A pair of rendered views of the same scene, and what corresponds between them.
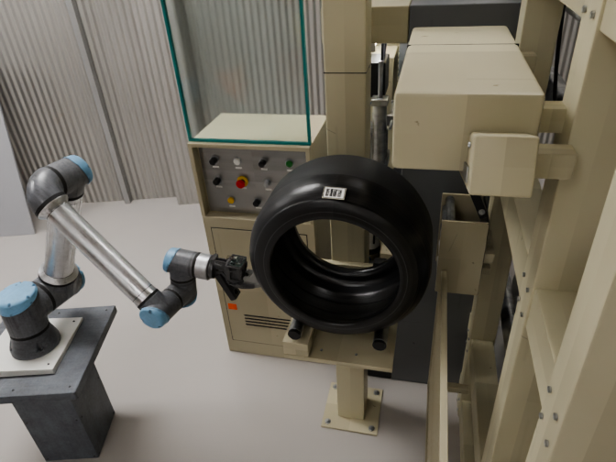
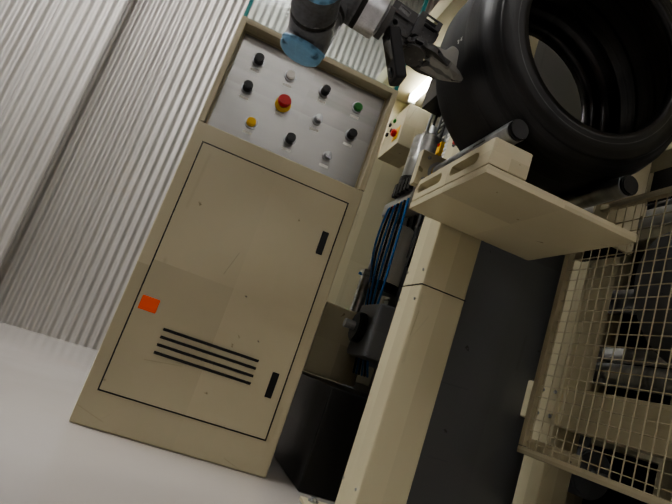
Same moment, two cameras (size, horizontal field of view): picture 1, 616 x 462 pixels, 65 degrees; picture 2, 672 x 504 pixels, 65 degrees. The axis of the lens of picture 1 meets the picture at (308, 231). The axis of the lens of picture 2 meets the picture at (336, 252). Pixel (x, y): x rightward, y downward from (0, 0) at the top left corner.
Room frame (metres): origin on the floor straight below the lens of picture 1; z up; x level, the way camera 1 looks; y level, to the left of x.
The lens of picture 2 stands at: (0.46, 0.75, 0.34)
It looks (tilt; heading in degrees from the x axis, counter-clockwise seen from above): 12 degrees up; 332
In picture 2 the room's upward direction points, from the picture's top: 19 degrees clockwise
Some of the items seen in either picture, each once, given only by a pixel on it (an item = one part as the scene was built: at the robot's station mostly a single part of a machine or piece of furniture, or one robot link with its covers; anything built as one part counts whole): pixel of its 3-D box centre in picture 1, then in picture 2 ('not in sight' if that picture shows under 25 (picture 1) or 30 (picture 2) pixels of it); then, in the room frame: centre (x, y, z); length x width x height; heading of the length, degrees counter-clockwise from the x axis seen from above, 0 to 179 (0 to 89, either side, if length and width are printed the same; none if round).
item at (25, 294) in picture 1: (24, 307); not in sight; (1.52, 1.16, 0.81); 0.17 x 0.15 x 0.18; 155
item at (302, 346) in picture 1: (307, 313); (464, 181); (1.34, 0.02, 0.84); 0.36 x 0.09 x 0.06; 165
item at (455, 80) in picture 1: (457, 85); not in sight; (1.11, -0.37, 1.71); 0.61 x 0.25 x 0.15; 165
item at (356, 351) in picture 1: (346, 325); (511, 219); (1.30, -0.11, 0.80); 0.37 x 0.36 x 0.02; 75
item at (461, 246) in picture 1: (459, 243); (595, 203); (1.42, -0.54, 1.05); 0.20 x 0.15 x 0.30; 165
